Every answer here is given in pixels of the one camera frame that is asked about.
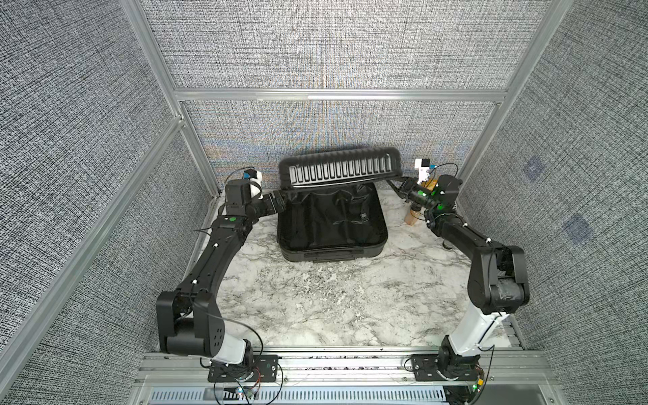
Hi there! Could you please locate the aluminium enclosure frame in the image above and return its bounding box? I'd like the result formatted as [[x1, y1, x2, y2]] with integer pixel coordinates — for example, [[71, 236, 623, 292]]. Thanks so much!
[[1, 1, 570, 391]]

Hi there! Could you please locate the black ribbed hard-shell suitcase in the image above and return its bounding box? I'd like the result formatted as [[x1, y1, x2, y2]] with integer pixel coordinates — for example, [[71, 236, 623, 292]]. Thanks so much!
[[277, 147, 403, 263]]

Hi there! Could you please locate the brown spice jar black lid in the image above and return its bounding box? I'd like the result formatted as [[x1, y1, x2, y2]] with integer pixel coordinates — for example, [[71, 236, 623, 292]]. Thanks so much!
[[404, 202, 425, 226]]

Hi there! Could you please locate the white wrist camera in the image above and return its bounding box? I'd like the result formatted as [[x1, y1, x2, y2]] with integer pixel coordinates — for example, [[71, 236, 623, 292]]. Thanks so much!
[[243, 167, 263, 199], [414, 159, 436, 184]]

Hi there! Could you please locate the white slotted cable duct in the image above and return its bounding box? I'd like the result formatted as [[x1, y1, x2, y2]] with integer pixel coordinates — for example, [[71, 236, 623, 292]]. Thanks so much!
[[145, 385, 449, 404]]

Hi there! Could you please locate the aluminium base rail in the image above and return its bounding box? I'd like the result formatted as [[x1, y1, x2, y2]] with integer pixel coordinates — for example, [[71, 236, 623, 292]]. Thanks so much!
[[132, 347, 561, 391]]

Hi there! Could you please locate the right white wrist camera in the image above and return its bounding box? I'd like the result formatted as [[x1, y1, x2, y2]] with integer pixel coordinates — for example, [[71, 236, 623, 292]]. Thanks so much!
[[414, 159, 436, 184]]

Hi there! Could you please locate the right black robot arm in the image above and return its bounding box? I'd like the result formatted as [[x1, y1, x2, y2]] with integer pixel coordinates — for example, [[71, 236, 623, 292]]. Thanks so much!
[[387, 175, 530, 358]]

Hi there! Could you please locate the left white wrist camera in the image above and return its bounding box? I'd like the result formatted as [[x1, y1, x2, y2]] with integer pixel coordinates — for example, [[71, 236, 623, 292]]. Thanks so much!
[[243, 167, 263, 199]]

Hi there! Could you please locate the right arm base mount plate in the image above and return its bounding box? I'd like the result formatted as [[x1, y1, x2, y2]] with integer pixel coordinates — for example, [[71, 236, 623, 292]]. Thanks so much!
[[408, 354, 485, 382]]

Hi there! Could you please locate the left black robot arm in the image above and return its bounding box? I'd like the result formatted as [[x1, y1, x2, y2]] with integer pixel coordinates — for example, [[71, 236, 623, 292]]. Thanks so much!
[[155, 180, 286, 367]]

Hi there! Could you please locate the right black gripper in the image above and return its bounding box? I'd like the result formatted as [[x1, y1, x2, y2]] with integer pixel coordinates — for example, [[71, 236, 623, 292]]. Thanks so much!
[[388, 175, 440, 215]]

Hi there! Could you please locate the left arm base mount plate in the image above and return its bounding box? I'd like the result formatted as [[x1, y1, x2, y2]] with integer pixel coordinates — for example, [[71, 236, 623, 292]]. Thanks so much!
[[208, 354, 279, 383]]

